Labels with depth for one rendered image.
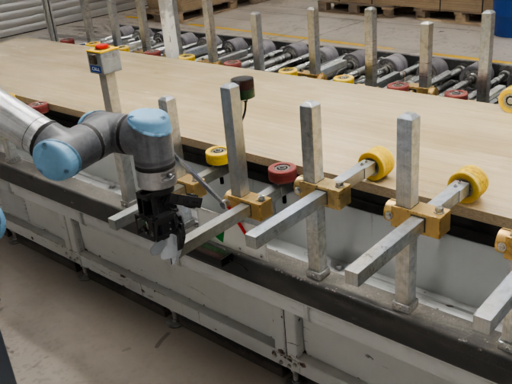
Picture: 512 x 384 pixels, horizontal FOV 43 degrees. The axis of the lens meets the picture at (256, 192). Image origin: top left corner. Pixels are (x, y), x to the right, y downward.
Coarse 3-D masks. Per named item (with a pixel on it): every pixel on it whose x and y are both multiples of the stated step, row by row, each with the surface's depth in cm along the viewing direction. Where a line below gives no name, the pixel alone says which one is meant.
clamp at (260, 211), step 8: (232, 200) 176; (240, 200) 174; (248, 200) 172; (256, 200) 172; (256, 208) 170; (264, 208) 171; (272, 208) 174; (248, 216) 174; (256, 216) 172; (264, 216) 172
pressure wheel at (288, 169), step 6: (282, 162) 184; (288, 162) 184; (270, 168) 181; (276, 168) 181; (282, 168) 180; (288, 168) 180; (294, 168) 179; (270, 174) 180; (276, 174) 178; (282, 174) 178; (288, 174) 178; (294, 174) 179; (270, 180) 180; (276, 180) 179; (282, 180) 178; (288, 180) 179; (294, 180) 180; (282, 198) 185
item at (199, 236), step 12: (264, 192) 178; (276, 192) 179; (288, 192) 183; (240, 204) 173; (228, 216) 167; (240, 216) 170; (204, 228) 162; (216, 228) 164; (228, 228) 167; (192, 240) 158; (204, 240) 161
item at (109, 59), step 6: (108, 48) 192; (114, 48) 192; (96, 54) 190; (102, 54) 189; (108, 54) 191; (114, 54) 193; (102, 60) 190; (108, 60) 192; (114, 60) 193; (120, 60) 195; (90, 66) 194; (102, 66) 191; (108, 66) 192; (114, 66) 194; (120, 66) 195; (96, 72) 194; (102, 72) 192; (108, 72) 192
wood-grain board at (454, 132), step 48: (0, 48) 371; (48, 48) 359; (48, 96) 270; (96, 96) 264; (144, 96) 258; (192, 96) 253; (288, 96) 242; (336, 96) 238; (384, 96) 233; (432, 96) 228; (192, 144) 210; (288, 144) 198; (336, 144) 195; (384, 144) 192; (432, 144) 189; (480, 144) 186; (384, 192) 166; (432, 192) 161
